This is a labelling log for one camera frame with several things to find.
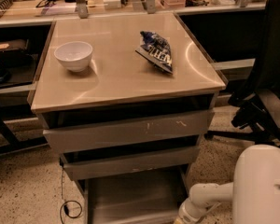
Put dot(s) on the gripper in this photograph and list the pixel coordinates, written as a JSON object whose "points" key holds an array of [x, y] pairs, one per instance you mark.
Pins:
{"points": [[186, 215]]}

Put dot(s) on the white bowl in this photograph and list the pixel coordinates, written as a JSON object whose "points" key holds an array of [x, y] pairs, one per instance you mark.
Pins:
{"points": [[74, 56]]}

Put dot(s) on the grey drawer cabinet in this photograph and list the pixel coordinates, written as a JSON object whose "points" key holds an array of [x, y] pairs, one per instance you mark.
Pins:
{"points": [[120, 84]]}

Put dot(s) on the grey drawer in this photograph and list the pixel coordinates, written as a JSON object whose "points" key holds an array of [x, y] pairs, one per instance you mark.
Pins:
{"points": [[129, 131], [149, 197], [131, 163]]}

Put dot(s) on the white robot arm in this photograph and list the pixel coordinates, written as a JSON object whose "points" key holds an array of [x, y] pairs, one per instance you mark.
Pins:
{"points": [[254, 191]]}

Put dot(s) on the blue snack bag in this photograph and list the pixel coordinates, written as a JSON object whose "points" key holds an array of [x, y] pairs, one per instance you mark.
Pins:
{"points": [[156, 50]]}

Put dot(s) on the black office chair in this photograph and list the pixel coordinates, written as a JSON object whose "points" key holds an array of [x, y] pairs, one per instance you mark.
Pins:
{"points": [[258, 99]]}

